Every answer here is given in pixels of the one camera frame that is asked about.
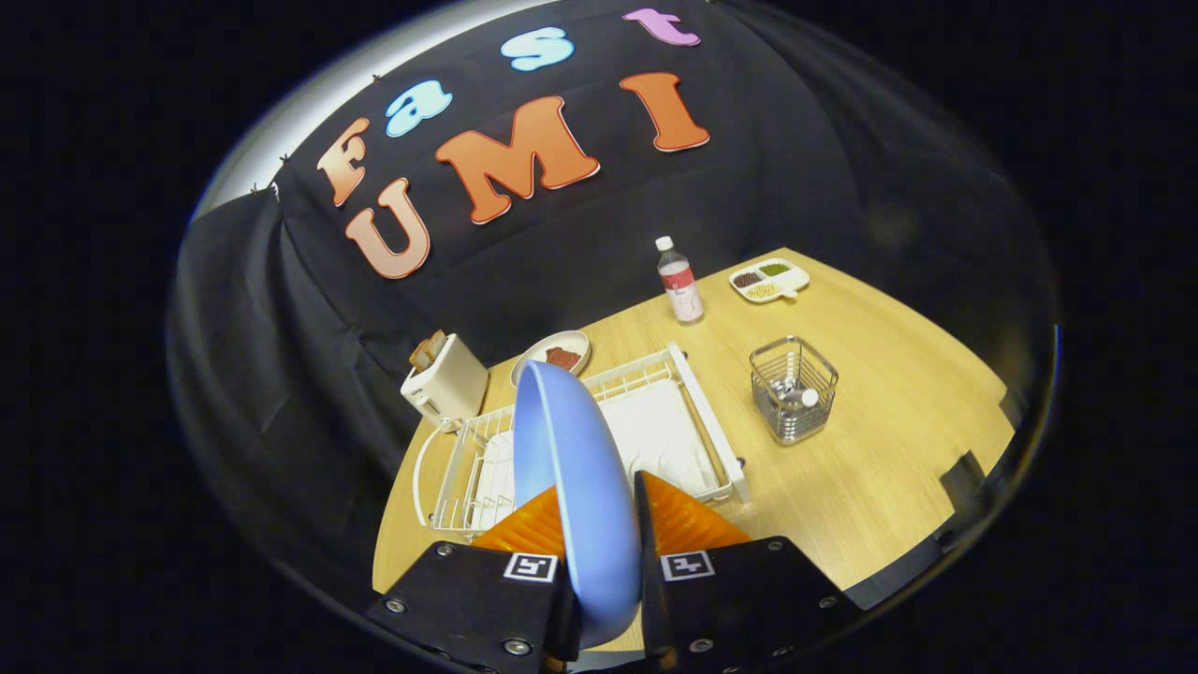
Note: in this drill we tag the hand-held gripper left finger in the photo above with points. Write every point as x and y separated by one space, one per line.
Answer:
468 599

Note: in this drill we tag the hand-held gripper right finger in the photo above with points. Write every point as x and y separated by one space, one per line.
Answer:
648 608

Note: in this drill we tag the blue plate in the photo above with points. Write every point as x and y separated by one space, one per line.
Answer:
590 505

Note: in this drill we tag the silver spoon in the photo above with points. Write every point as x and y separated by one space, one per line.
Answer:
807 398

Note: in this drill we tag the beige plate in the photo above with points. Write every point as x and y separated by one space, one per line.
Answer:
576 339

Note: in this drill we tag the white divided bean dish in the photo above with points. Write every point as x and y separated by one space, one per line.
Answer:
791 279

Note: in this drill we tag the white drip tray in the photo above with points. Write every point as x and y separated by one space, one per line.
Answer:
655 431

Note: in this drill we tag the cream toaster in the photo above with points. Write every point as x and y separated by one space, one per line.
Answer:
454 384

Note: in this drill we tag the brown toast slice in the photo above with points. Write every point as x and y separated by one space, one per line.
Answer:
420 357
435 344

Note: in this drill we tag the clear bottle with red label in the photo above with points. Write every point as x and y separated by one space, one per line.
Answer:
681 285

